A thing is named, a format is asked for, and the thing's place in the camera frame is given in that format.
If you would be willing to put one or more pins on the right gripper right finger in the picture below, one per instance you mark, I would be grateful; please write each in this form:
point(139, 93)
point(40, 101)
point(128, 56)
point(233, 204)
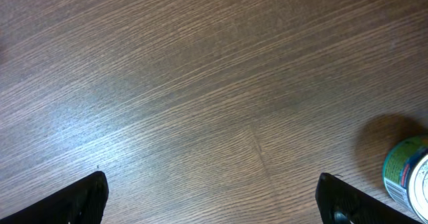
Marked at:
point(340, 203)

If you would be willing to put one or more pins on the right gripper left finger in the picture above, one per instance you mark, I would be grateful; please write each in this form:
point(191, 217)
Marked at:
point(82, 202)

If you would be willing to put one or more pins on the green labelled tin can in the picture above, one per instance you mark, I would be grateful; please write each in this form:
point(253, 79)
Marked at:
point(405, 175)

